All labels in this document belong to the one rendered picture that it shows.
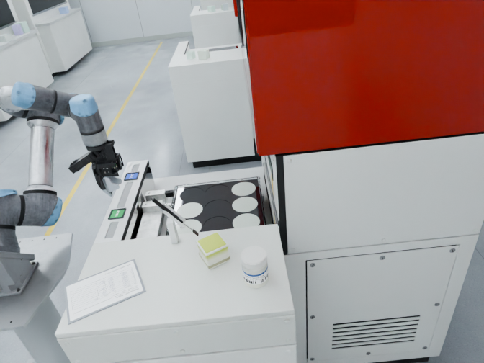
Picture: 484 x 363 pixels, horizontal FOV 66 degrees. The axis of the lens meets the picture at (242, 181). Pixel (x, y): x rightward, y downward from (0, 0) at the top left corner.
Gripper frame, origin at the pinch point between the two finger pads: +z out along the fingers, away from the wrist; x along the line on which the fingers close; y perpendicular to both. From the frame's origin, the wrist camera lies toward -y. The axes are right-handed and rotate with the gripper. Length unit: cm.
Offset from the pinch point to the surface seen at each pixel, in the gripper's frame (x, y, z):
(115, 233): -10.9, 2.7, 9.7
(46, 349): -20, -37, 58
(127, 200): 8.6, 2.0, 9.7
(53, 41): 568, -272, 45
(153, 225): 2.0, 11.5, 17.7
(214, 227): -5.0, 35.8, 15.9
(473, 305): 18, 162, 106
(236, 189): 18, 44, 16
